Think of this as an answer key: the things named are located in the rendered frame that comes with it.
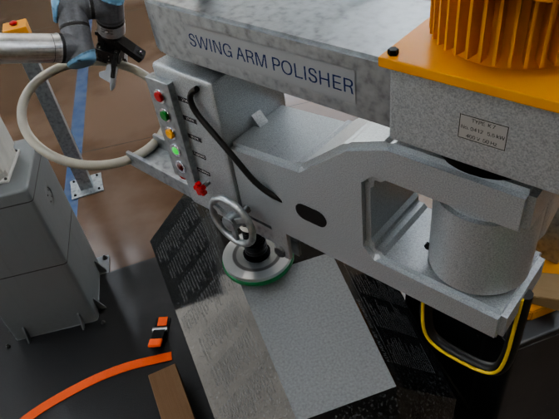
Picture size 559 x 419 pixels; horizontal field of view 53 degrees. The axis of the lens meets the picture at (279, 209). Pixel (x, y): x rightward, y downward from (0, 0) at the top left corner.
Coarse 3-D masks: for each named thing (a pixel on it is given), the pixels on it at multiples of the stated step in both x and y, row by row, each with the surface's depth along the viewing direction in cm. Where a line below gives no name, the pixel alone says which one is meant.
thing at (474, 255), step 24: (432, 216) 104; (456, 216) 94; (432, 240) 106; (456, 240) 98; (480, 240) 94; (504, 240) 94; (528, 240) 95; (432, 264) 109; (456, 264) 101; (480, 264) 98; (504, 264) 98; (528, 264) 101; (480, 288) 102; (504, 288) 102
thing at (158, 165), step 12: (132, 156) 174; (156, 156) 179; (168, 156) 179; (144, 168) 173; (156, 168) 168; (168, 168) 174; (168, 180) 167; (180, 180) 162; (264, 228) 146; (276, 252) 142; (300, 252) 143
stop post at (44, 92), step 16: (16, 32) 284; (32, 64) 298; (48, 96) 312; (48, 112) 317; (64, 128) 326; (64, 144) 332; (80, 176) 348; (96, 176) 364; (80, 192) 354; (96, 192) 352
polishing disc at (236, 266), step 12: (228, 252) 172; (240, 252) 171; (228, 264) 168; (240, 264) 168; (252, 264) 167; (264, 264) 166; (276, 264) 166; (288, 264) 167; (240, 276) 164; (252, 276) 164; (264, 276) 163
